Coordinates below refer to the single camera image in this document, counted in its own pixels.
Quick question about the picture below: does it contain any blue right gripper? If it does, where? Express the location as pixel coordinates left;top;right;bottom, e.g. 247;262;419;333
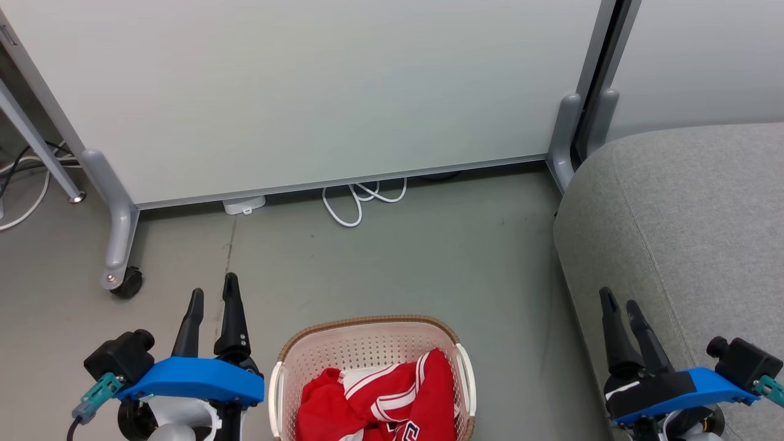
598;286;761;427

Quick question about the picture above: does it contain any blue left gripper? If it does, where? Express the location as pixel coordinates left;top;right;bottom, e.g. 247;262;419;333
116;272;266;409

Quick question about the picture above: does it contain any red and white jersey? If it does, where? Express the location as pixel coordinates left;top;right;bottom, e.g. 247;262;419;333
295;347;458;441

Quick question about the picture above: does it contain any grey fabric sofa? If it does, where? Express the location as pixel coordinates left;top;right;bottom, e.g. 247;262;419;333
552;122;784;441

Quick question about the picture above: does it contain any black castor wheel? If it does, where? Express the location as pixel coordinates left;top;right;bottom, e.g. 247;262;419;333
110;266;144;300

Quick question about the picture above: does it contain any white power adapter box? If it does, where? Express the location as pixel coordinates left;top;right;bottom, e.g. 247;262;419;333
222;195;268;216

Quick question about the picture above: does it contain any beige perforated laundry basket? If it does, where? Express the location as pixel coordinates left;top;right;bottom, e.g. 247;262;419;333
268;315;478;441

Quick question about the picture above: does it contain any grey metal table leg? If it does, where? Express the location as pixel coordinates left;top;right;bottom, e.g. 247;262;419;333
0;77;87;204

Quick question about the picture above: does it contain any teal left camera connector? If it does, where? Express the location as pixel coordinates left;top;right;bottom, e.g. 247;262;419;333
72;372;126;424

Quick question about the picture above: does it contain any teal camera connector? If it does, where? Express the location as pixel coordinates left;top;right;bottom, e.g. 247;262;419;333
72;372;126;424
753;374;784;409

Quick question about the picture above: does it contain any teal right camera connector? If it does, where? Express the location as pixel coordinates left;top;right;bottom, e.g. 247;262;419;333
753;374;784;409

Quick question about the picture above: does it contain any white looped power cable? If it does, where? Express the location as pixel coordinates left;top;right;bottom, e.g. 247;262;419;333
322;177;409;228

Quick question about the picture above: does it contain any white floor cable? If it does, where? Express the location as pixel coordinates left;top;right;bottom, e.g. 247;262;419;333
0;156;53;232

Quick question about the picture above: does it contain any white partition panel grey frame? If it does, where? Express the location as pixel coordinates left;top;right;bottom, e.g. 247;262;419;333
0;0;618;292
587;0;784;162

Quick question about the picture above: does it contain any black floor cable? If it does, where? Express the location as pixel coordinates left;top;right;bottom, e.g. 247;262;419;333
0;141;81;198

